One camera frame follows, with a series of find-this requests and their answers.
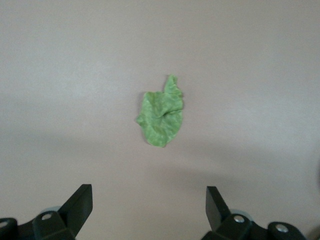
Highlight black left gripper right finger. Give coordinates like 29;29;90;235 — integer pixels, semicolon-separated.
201;186;309;240

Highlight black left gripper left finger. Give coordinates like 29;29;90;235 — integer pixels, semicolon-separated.
0;184;94;240

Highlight green lettuce leaf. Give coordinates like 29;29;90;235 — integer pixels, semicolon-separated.
135;74;185;149

